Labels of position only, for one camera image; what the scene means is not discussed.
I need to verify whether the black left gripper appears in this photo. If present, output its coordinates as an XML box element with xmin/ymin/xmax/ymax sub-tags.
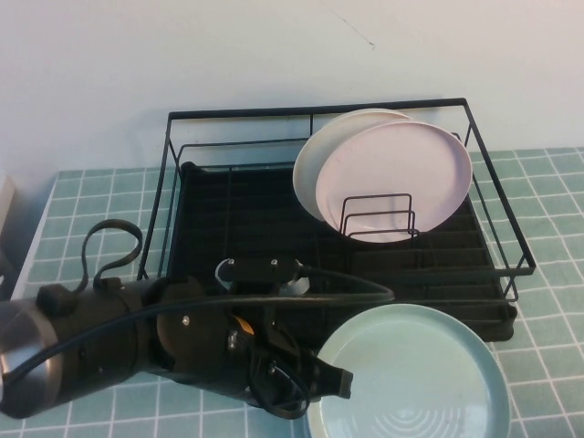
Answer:
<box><xmin>226</xmin><ymin>313</ymin><xmax>356</xmax><ymax>408</ymax></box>

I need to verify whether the mint green plate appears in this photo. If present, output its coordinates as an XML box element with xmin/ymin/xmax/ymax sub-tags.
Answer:
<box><xmin>305</xmin><ymin>304</ymin><xmax>510</xmax><ymax>438</ymax></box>

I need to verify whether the black dish drying rack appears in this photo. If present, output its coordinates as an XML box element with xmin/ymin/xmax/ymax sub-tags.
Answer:
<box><xmin>154</xmin><ymin>162</ymin><xmax>519</xmax><ymax>343</ymax></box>

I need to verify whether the pink plate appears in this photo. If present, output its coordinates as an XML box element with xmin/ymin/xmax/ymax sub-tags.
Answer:
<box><xmin>313</xmin><ymin>120</ymin><xmax>474</xmax><ymax>244</ymax></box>

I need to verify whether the cream white plate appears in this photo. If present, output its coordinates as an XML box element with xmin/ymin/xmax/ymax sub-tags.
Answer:
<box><xmin>292</xmin><ymin>109</ymin><xmax>412</xmax><ymax>221</ymax></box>

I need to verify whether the green checked tablecloth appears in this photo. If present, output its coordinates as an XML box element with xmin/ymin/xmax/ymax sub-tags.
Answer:
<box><xmin>0</xmin><ymin>148</ymin><xmax>584</xmax><ymax>438</ymax></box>

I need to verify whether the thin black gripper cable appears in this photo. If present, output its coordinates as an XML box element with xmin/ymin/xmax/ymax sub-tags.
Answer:
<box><xmin>245</xmin><ymin>339</ymin><xmax>318</xmax><ymax>420</ymax></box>

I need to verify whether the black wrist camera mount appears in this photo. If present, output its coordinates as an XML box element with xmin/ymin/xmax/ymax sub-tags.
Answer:
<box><xmin>214</xmin><ymin>256</ymin><xmax>314</xmax><ymax>302</ymax></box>

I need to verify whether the thick black camera cable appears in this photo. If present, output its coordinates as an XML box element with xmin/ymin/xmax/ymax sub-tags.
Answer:
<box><xmin>0</xmin><ymin>266</ymin><xmax>396</xmax><ymax>389</ymax></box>

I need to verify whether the black wire dish rack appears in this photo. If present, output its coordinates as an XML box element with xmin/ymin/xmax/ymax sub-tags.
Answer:
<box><xmin>136</xmin><ymin>97</ymin><xmax>536</xmax><ymax>305</ymax></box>

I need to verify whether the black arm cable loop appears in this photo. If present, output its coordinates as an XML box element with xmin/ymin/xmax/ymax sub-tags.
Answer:
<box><xmin>80</xmin><ymin>219</ymin><xmax>143</xmax><ymax>294</ymax></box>

